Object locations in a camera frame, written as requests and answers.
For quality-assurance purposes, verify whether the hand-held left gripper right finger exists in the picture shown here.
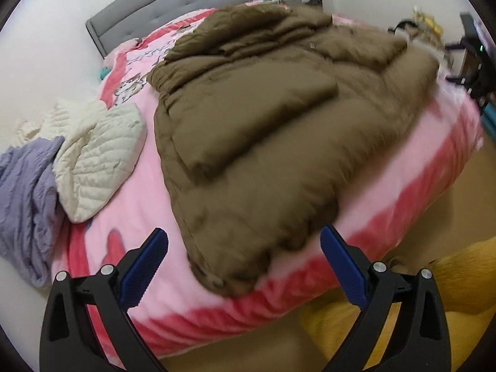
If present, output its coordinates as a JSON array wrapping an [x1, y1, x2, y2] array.
[[320, 225, 452, 372]]

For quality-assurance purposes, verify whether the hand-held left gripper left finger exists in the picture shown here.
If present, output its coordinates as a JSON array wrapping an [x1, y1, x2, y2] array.
[[39, 228, 170, 372]]

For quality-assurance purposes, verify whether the brown puffer jacket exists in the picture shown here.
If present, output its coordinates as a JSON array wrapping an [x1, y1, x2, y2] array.
[[147, 3, 440, 299]]

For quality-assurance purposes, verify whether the yellow patterned object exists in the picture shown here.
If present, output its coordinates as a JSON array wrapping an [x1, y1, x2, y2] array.
[[411, 6, 444, 37]]

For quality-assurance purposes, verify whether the pink cat print blanket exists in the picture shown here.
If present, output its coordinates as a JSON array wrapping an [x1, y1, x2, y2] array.
[[50, 2, 485, 357]]

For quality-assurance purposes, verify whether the yellow fleece clothing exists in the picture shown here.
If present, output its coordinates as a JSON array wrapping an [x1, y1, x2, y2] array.
[[298, 232, 496, 372]]

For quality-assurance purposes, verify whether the cream quilted jacket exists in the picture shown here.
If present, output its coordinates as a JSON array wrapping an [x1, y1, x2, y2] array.
[[17, 99, 148, 224]]

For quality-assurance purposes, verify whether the lavender knit sweater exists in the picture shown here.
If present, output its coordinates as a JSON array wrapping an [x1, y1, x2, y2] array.
[[0, 135, 66, 289]]

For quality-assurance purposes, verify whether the pink plush pillow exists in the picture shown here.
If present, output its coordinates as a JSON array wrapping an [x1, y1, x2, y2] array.
[[103, 38, 141, 64]]

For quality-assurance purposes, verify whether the grey tufted headboard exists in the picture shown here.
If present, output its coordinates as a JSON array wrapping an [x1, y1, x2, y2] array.
[[86, 0, 253, 61]]

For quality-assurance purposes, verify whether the black strap object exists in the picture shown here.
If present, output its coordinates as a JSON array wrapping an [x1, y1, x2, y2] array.
[[387, 19, 418, 35]]

